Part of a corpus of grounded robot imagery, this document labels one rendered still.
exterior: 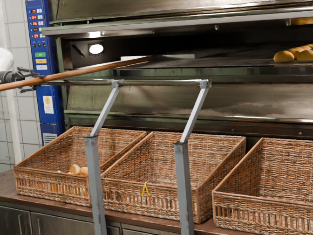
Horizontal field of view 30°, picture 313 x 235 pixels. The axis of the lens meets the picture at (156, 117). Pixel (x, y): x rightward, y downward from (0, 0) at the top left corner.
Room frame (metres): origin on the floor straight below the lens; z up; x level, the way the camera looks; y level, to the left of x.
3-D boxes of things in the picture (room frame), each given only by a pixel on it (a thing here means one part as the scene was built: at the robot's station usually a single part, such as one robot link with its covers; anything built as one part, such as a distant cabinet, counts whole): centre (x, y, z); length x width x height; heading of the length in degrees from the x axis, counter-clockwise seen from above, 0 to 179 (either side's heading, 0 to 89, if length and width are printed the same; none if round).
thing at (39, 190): (3.02, 0.42, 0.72); 0.56 x 0.49 x 0.28; 52
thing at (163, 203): (2.67, -0.06, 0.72); 0.56 x 0.49 x 0.28; 54
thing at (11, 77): (2.88, 0.67, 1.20); 0.09 x 0.07 x 0.08; 55
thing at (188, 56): (3.75, -0.13, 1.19); 0.55 x 0.36 x 0.03; 55
